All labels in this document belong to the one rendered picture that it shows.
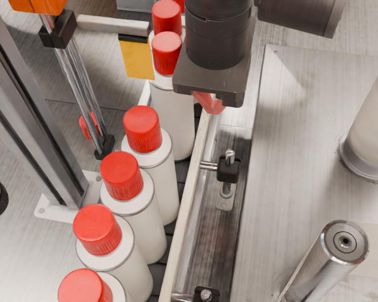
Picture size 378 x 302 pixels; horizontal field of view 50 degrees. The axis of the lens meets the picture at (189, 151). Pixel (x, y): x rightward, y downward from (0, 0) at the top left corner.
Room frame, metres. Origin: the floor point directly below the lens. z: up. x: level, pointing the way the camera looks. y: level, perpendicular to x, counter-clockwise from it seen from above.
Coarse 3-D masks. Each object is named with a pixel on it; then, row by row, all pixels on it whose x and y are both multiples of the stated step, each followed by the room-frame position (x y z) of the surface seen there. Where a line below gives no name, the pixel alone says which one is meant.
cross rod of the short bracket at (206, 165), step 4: (200, 164) 0.27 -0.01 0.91; (204, 164) 0.27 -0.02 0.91; (208, 164) 0.27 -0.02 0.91; (212, 164) 0.27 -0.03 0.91; (216, 164) 0.27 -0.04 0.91; (200, 168) 0.27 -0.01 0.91; (204, 168) 0.27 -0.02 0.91; (208, 168) 0.26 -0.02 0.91; (212, 168) 0.26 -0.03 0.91; (216, 168) 0.26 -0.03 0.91
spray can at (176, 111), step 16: (160, 48) 0.31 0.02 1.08; (176, 48) 0.31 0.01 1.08; (160, 64) 0.30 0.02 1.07; (160, 80) 0.30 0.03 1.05; (160, 96) 0.30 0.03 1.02; (176, 96) 0.29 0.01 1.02; (192, 96) 0.31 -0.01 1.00; (160, 112) 0.30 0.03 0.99; (176, 112) 0.29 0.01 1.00; (192, 112) 0.31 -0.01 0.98; (176, 128) 0.29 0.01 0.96; (192, 128) 0.31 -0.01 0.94; (176, 144) 0.29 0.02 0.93; (192, 144) 0.30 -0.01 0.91; (176, 160) 0.29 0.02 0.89
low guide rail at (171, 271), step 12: (204, 120) 0.34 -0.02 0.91; (204, 132) 0.32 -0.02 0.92; (204, 144) 0.31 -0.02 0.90; (192, 156) 0.28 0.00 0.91; (192, 168) 0.26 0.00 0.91; (192, 180) 0.24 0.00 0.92; (192, 192) 0.23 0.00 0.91; (180, 216) 0.19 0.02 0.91; (180, 228) 0.18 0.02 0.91; (180, 240) 0.16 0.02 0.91; (180, 252) 0.15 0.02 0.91; (168, 264) 0.14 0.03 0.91; (168, 276) 0.12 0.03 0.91; (168, 288) 0.11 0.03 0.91; (168, 300) 0.10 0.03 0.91
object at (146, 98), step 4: (148, 80) 0.38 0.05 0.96; (148, 84) 0.37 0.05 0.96; (144, 88) 0.36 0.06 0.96; (148, 88) 0.36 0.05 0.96; (144, 92) 0.36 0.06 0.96; (148, 92) 0.36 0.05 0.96; (144, 96) 0.35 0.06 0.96; (148, 96) 0.35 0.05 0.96; (140, 100) 0.34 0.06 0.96; (144, 100) 0.34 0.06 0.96; (148, 100) 0.34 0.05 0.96; (140, 104) 0.34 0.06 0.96; (144, 104) 0.34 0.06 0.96; (148, 104) 0.34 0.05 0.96
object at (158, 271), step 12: (180, 168) 0.28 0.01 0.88; (180, 180) 0.26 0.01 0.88; (180, 192) 0.24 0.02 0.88; (180, 204) 0.23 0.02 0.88; (168, 228) 0.19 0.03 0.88; (168, 240) 0.18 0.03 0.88; (168, 252) 0.16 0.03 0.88; (156, 264) 0.15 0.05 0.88; (156, 276) 0.13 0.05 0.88; (156, 288) 0.12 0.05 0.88; (156, 300) 0.10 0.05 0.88
